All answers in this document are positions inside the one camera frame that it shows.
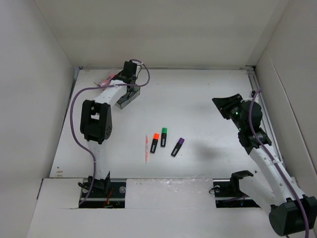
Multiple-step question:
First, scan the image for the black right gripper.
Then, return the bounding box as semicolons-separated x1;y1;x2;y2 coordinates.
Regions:
212;93;245;131

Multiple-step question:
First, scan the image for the pink glitter bottle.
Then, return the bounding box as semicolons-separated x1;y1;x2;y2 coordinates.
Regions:
97;74;115;87

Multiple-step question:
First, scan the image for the green cap highlighter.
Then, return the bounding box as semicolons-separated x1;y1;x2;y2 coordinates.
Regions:
160;127;167;147

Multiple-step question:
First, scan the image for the orange cap highlighter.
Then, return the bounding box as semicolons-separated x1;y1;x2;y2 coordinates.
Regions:
150;133;160;154

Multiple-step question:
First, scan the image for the pink clear pen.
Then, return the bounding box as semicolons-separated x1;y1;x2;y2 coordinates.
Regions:
145;135;149;164

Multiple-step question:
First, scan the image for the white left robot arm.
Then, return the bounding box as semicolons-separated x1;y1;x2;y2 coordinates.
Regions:
80;60;140;197

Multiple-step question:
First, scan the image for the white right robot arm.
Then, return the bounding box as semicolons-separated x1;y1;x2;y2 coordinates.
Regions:
211;92;317;237

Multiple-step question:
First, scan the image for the smoky acrylic organizer box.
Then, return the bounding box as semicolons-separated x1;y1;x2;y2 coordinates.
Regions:
115;83;141;109

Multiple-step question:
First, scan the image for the purple cap highlighter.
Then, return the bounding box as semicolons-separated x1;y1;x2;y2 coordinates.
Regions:
171;138;185;157

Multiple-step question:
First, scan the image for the aluminium rail right edge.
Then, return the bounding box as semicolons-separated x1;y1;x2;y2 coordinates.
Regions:
246;67;283;161

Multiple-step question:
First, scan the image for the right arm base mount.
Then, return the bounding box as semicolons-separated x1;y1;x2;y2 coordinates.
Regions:
209;170;259;208

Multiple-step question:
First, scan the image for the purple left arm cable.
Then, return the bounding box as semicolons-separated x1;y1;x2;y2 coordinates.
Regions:
70;59;151;206

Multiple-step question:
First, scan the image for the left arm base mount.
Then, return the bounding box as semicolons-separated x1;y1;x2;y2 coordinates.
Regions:
78;173;126;209

